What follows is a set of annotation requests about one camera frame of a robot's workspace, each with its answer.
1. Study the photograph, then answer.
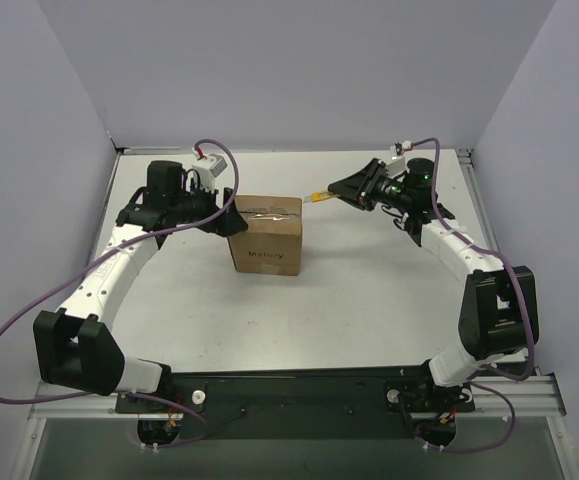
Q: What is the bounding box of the yellow utility knife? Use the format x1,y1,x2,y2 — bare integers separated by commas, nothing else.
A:
303,190,339,204

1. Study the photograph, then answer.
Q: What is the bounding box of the brown cardboard express box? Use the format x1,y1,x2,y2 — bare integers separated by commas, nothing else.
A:
228,195,303,276

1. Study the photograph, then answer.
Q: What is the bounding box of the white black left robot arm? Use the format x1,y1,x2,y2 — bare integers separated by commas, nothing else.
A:
33,154,247,412

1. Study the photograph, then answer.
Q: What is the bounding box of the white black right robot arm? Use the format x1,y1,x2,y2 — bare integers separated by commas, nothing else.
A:
327,158,539,387

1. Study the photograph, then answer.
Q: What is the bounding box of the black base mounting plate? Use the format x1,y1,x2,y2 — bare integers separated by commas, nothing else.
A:
115,366,475,443

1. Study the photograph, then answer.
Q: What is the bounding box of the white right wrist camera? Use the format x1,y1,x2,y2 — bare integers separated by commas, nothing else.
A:
385,141,413,178

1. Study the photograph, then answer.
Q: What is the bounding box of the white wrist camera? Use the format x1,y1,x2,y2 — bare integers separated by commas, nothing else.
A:
385,141,413,178
192,154,228,184

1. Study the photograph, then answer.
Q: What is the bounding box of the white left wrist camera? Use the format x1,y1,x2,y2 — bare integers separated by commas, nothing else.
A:
192,154,228,184

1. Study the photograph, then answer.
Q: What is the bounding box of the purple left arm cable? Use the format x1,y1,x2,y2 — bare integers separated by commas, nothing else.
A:
0,138,243,449

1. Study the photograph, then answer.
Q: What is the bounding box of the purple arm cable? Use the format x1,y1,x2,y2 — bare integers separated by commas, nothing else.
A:
411,135,538,452
0,138,243,449

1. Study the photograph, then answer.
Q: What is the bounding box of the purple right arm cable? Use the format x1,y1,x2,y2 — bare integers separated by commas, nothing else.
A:
411,135,538,452

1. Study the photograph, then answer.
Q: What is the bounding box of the aluminium front rail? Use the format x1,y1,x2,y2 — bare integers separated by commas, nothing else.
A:
28,374,568,420

